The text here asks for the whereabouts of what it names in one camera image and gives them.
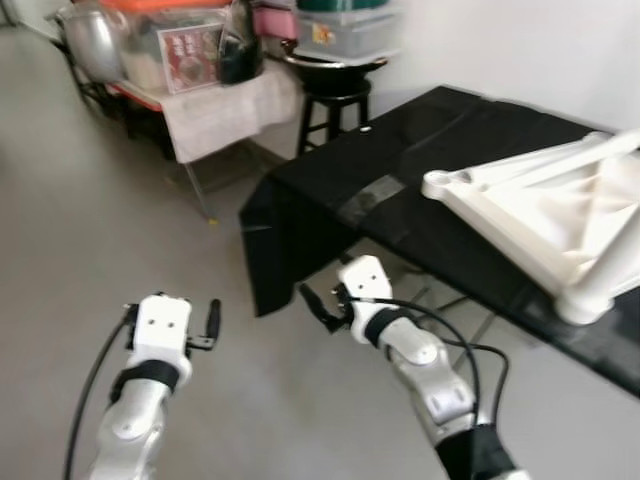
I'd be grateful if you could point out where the pink plastic container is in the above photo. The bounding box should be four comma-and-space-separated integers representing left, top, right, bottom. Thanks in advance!
252, 5, 299, 41

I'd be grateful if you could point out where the clear plastic storage box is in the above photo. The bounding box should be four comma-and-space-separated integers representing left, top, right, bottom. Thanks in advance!
295, 8, 401, 61

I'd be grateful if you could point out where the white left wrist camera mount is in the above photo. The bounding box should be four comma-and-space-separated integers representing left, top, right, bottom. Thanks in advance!
128, 293, 196, 386

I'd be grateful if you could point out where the black round basin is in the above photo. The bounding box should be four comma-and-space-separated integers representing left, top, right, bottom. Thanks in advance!
280, 40, 389, 86

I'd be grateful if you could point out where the black round stool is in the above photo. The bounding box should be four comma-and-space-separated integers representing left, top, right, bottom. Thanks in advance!
295, 75, 373, 156

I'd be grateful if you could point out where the grey metal table frame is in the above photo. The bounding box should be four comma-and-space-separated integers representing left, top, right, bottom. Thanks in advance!
385, 262, 521, 346

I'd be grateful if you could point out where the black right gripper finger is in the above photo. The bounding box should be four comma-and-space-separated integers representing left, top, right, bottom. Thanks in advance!
298, 283, 336, 333

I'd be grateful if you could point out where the green round lid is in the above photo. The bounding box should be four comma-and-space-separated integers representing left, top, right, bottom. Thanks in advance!
295, 0, 386, 13

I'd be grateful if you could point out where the silver metal pot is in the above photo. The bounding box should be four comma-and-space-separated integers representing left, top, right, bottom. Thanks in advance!
55, 5, 126, 86

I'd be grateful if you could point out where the white patterned cloth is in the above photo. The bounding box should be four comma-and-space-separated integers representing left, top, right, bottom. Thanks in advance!
160, 65, 301, 166

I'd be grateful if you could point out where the black bag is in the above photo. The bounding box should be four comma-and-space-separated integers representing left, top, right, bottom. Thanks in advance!
218, 5, 266, 86

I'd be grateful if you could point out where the white plastic children table top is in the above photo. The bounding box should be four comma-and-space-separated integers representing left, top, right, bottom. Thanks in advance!
420, 130, 640, 326

